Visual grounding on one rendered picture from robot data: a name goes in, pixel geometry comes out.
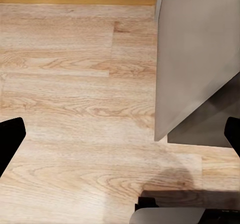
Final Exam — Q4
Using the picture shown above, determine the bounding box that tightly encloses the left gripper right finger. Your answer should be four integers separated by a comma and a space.
224, 117, 240, 157

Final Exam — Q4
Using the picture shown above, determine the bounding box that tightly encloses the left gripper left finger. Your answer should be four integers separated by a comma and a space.
0, 117, 26, 177

